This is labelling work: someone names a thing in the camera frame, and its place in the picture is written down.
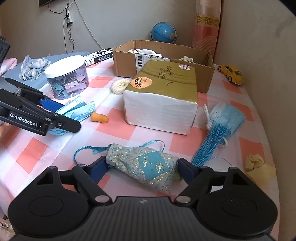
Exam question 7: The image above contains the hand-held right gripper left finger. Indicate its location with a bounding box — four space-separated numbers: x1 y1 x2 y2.
35 156 114 204

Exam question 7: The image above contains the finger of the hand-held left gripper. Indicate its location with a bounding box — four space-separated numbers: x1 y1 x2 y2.
5 78 65 112
35 105 82 133

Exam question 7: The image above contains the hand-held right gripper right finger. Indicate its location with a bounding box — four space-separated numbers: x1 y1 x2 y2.
174 158 256 204

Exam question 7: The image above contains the blue face mask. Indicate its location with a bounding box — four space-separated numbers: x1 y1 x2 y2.
203 102 246 149
48 94 96 136

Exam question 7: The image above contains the blue floral sachet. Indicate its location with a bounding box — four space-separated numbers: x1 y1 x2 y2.
73 124 234 194

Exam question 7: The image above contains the brown cardboard box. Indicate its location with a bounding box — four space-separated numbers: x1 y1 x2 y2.
112 39 215 93

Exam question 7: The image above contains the white cloth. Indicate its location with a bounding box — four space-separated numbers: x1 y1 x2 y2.
127 47 163 57

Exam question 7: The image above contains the orange earplug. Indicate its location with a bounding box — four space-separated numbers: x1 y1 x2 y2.
91 112 109 123

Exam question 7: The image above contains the pink checkered tablecloth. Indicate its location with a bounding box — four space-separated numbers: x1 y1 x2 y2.
0 61 280 232

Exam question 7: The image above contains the clear jar with white lid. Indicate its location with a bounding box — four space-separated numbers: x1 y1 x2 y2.
44 55 89 100

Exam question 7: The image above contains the white and blue scarf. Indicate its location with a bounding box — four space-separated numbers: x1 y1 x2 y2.
20 55 52 81

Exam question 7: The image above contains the blue printed cushion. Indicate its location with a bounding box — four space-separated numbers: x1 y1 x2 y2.
3 51 90 90

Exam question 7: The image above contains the pink cloth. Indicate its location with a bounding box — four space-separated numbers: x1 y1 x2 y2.
0 57 18 76

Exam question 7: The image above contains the cream scrunchie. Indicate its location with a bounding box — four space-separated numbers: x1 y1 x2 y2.
111 78 131 95

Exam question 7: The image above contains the gold tissue pack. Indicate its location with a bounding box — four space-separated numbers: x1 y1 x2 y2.
122 59 199 135

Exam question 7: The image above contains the black and white carton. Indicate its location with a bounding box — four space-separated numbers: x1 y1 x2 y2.
84 47 114 68

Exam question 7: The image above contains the crumpled yellow cloth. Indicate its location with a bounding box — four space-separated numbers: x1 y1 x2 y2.
245 153 277 186

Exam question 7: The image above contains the yellow toy car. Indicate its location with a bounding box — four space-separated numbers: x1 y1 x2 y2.
217 64 244 86

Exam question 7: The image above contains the blue desk globe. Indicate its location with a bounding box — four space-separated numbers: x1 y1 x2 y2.
150 22 178 44

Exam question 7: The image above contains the pink patterned curtain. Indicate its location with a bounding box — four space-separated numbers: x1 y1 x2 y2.
192 0 222 58

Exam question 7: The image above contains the black cable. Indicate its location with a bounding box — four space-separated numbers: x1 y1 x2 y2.
47 0 75 54

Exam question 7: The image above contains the white cable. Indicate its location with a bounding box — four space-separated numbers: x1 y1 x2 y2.
75 0 105 50

